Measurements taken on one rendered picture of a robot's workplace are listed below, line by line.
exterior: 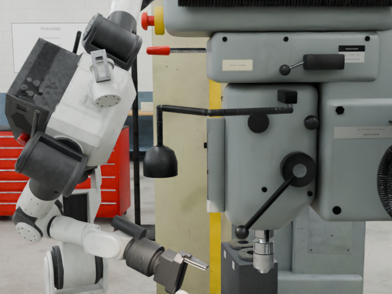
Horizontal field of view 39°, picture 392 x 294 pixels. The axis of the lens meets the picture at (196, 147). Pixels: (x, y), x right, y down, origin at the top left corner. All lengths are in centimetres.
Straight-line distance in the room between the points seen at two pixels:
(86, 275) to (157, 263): 45
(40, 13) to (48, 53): 903
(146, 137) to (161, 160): 919
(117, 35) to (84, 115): 28
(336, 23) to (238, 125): 28
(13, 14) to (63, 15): 90
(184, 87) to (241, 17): 186
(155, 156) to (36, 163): 36
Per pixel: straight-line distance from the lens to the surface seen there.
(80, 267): 184
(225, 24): 109
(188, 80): 293
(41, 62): 151
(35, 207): 152
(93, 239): 151
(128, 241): 149
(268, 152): 114
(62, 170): 136
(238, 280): 166
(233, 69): 109
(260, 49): 110
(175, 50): 130
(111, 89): 136
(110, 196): 587
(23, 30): 1060
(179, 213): 303
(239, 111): 101
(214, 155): 121
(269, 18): 109
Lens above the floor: 166
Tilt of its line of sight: 8 degrees down
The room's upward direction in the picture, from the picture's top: straight up
